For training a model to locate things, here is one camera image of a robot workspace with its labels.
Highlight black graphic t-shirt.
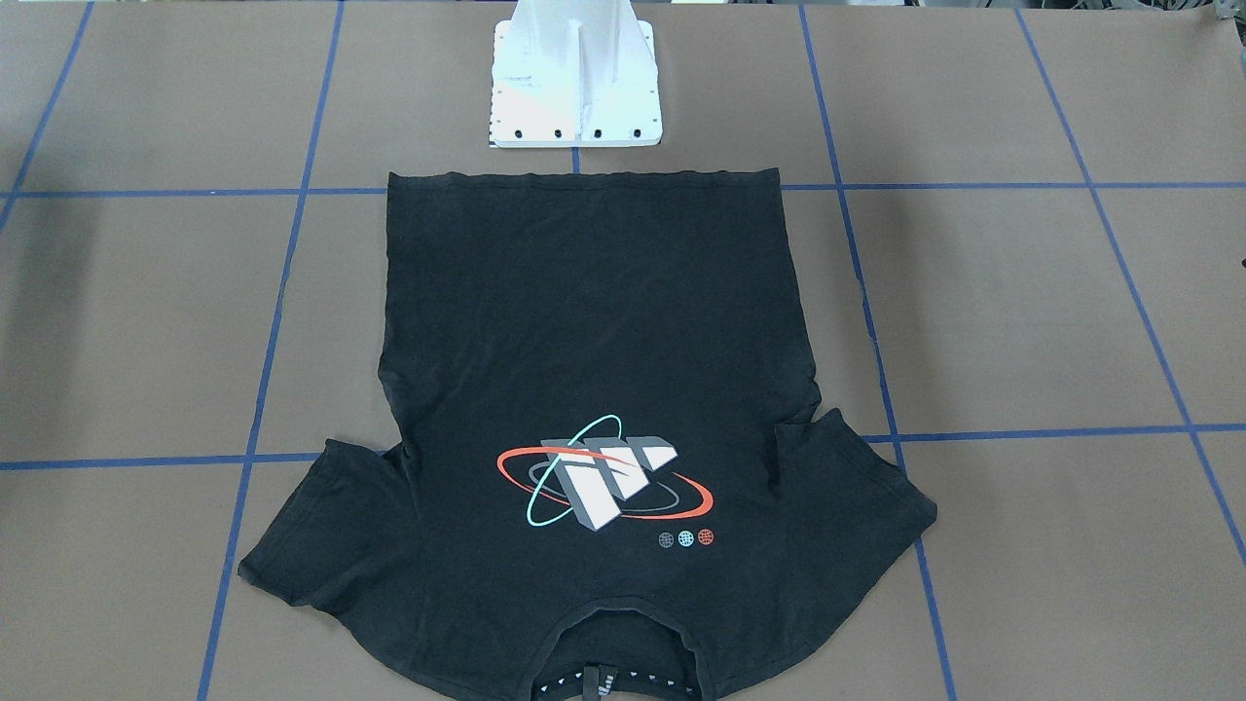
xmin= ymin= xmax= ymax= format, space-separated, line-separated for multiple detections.
xmin=238 ymin=168 xmax=937 ymax=700

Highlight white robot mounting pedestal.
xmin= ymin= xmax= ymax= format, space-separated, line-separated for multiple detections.
xmin=488 ymin=1 xmax=664 ymax=148

